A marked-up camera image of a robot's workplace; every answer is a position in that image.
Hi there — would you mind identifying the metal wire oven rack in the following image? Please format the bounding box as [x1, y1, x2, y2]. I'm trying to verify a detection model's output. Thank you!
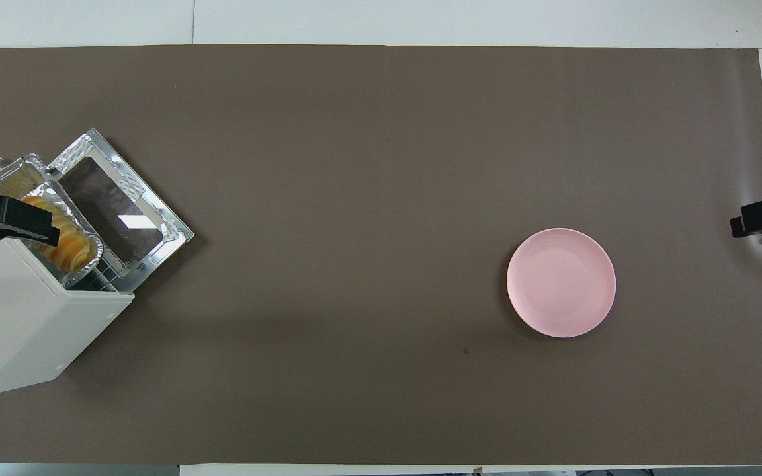
[63, 261, 124, 293]

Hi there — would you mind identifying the yellow striped bread loaf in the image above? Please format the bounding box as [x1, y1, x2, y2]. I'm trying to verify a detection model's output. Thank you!
[21, 193, 99, 275]

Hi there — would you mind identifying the aluminium foil tray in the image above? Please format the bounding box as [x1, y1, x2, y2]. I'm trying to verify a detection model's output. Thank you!
[0, 153, 105, 290]

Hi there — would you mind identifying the cream white toaster oven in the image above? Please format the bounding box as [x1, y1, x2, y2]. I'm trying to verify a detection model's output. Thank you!
[0, 144, 136, 401]

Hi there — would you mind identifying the glass oven door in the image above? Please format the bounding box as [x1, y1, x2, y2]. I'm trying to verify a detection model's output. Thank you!
[46, 128, 194, 294]

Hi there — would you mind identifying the brown paper table mat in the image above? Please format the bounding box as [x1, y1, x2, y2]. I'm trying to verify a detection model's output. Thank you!
[0, 44, 762, 467]

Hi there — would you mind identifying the pink round plate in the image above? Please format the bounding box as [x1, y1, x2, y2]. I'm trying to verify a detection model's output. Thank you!
[507, 228, 616, 338]

